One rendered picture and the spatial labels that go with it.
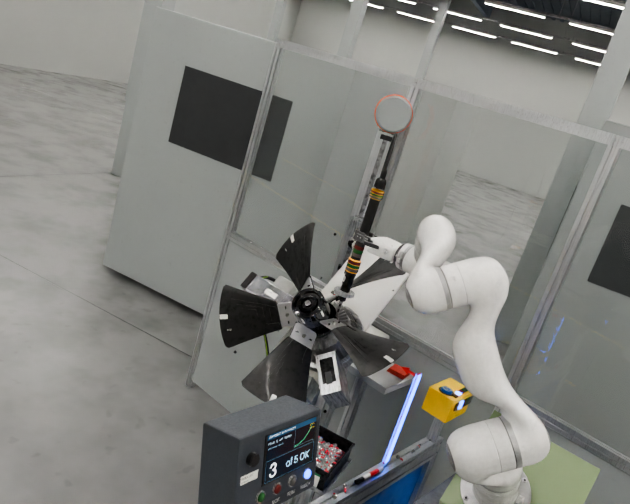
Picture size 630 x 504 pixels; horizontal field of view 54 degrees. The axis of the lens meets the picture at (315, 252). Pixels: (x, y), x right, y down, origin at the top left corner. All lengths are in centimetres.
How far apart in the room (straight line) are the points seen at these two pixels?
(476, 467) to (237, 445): 56
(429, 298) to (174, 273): 349
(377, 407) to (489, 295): 160
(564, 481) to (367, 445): 129
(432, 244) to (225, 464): 66
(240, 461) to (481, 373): 56
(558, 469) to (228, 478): 100
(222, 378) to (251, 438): 232
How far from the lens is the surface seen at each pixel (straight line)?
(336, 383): 209
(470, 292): 140
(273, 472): 137
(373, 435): 298
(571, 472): 194
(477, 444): 149
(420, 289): 139
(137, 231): 487
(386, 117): 263
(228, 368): 353
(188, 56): 457
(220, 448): 130
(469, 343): 143
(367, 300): 236
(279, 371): 204
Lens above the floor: 196
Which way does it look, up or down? 16 degrees down
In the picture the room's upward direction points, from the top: 17 degrees clockwise
